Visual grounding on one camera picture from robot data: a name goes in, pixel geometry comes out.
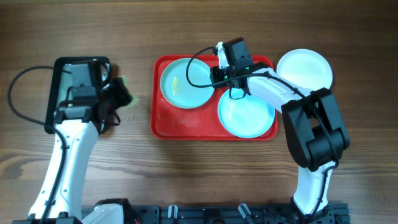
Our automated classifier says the yellow green sponge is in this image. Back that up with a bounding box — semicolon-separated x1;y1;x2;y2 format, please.
119;76;140;110

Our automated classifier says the teal plate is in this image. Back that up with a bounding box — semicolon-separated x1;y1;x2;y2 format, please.
160;58;214;109
217;88;275;139

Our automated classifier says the white round plate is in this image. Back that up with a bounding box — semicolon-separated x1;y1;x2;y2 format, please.
276;49;333;90

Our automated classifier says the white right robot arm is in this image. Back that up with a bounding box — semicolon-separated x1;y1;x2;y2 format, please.
210;62;349;223

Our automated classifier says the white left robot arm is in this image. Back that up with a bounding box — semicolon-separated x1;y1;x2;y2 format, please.
25;77;132;223

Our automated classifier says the black tray with water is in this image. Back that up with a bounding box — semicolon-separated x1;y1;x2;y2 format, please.
44;56;111;134

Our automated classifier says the red plastic tray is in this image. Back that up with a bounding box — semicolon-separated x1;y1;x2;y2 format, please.
150;55;278;141

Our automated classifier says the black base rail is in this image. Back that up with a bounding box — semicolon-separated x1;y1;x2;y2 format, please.
80;202;351;224

